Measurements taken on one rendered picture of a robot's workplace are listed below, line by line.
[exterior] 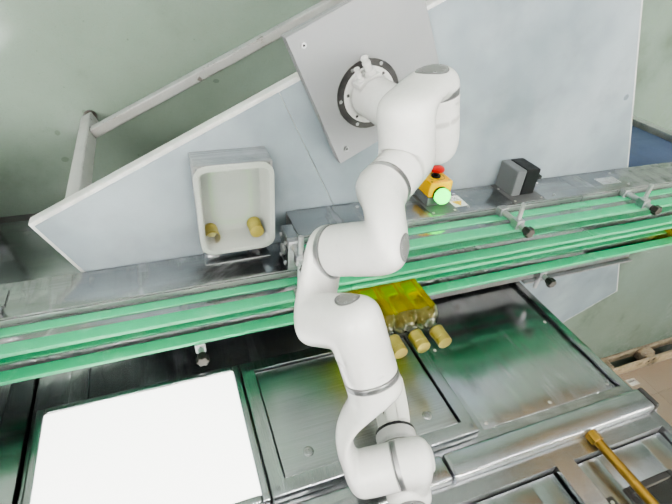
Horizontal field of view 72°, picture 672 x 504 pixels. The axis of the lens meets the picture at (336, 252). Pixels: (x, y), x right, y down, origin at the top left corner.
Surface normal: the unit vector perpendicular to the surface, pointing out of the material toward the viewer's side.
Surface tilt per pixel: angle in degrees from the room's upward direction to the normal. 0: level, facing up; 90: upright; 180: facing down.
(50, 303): 90
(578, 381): 90
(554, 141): 0
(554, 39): 0
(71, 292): 90
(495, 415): 90
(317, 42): 4
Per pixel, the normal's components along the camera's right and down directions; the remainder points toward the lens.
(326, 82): 0.40, 0.53
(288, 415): 0.07, -0.81
